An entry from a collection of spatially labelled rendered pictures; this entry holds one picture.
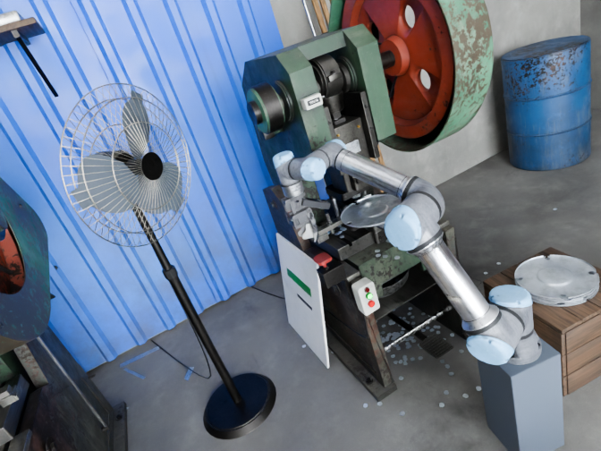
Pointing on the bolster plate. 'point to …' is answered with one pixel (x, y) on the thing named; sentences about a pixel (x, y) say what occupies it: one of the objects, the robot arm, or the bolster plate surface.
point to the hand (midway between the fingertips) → (315, 237)
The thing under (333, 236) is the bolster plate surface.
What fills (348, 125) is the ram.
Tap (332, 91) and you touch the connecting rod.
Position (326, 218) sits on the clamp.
